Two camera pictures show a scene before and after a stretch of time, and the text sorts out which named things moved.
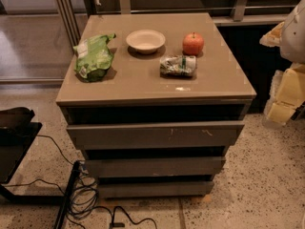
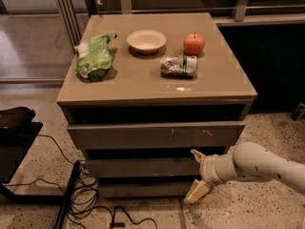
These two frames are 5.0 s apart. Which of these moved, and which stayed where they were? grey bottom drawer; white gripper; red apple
Moved: white gripper
Stayed: grey bottom drawer; red apple
